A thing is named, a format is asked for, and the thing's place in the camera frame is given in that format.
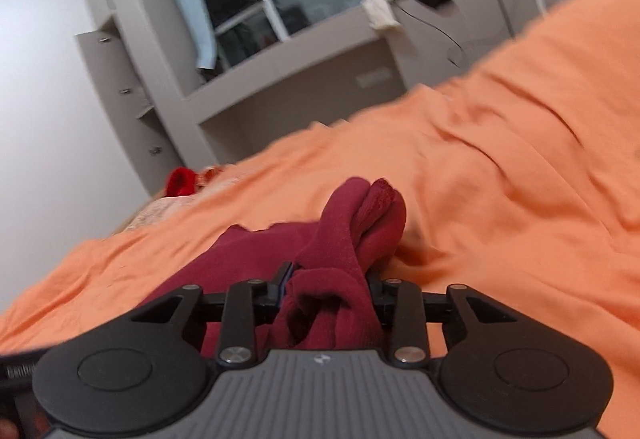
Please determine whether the grey cabinet with handles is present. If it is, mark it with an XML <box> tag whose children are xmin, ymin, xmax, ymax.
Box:
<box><xmin>75</xmin><ymin>28</ymin><xmax>172</xmax><ymax>196</ymax></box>

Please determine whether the white wall socket plate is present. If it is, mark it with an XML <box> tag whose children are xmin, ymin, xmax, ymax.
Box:
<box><xmin>355</xmin><ymin>67</ymin><xmax>393</xmax><ymax>88</ymax></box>

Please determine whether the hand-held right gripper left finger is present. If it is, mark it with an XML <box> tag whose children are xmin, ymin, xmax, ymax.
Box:
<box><xmin>130</xmin><ymin>261</ymin><xmax>296</xmax><ymax>366</ymax></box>

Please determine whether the floral patterned pillow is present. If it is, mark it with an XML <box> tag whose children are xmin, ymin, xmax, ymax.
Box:
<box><xmin>114</xmin><ymin>163</ymin><xmax>243</xmax><ymax>236</ymax></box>

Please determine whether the thin black cable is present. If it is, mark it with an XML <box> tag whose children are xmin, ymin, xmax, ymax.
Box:
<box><xmin>397</xmin><ymin>2</ymin><xmax>503</xmax><ymax>68</ymax></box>

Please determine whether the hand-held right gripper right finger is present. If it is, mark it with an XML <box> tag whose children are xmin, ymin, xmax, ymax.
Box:
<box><xmin>366</xmin><ymin>269</ymin><xmax>521</xmax><ymax>368</ymax></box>

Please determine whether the orange bed sheet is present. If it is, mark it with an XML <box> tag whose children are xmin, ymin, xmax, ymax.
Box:
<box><xmin>0</xmin><ymin>0</ymin><xmax>640</xmax><ymax>439</ymax></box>

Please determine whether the light blue curtain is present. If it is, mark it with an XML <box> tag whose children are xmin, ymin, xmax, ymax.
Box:
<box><xmin>156</xmin><ymin>0</ymin><xmax>219</xmax><ymax>71</ymax></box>

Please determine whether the white cloth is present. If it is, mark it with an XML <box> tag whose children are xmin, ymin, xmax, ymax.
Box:
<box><xmin>360</xmin><ymin>0</ymin><xmax>407</xmax><ymax>32</ymax></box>

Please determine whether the maroon knit garment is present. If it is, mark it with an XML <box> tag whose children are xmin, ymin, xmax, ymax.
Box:
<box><xmin>134</xmin><ymin>176</ymin><xmax>407</xmax><ymax>356</ymax></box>

